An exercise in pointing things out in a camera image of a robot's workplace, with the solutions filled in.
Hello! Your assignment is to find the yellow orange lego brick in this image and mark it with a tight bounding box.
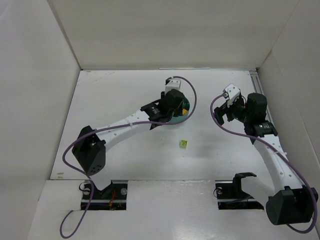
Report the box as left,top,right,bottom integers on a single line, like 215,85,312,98
182,109,188,116

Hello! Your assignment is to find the green lego brick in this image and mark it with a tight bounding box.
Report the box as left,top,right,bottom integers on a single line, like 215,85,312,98
179,139,188,149

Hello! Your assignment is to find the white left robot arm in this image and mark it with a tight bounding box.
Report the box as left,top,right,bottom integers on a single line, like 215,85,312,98
72,89,190,193

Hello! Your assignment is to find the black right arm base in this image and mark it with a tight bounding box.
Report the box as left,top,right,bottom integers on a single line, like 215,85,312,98
213,172,264,210

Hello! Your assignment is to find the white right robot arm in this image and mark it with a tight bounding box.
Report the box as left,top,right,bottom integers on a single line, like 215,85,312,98
210,92,319,234

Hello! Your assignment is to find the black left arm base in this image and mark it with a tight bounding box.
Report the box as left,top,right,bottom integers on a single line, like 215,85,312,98
78,180,128,211

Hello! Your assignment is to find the teal round divided container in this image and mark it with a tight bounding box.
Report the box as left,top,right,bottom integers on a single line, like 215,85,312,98
167,96,190,124

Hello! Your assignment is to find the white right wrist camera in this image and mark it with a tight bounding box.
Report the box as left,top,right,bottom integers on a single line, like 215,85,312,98
223,83,241,108

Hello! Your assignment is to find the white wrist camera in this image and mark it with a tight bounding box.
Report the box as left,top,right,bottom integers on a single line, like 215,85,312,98
164,77,181,95
223,83,241,108

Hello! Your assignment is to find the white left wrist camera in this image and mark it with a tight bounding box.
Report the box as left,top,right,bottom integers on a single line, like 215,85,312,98
164,77,181,95

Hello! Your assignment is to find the aluminium rail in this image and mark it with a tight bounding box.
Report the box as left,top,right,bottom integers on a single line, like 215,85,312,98
249,70,287,165

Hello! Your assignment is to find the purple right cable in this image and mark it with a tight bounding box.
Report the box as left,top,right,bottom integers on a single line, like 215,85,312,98
210,93,318,233

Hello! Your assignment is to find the purple cable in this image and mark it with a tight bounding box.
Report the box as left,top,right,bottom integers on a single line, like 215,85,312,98
59,76,198,238
210,93,318,233

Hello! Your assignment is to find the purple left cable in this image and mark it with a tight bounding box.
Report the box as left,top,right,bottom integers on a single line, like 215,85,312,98
59,76,198,238

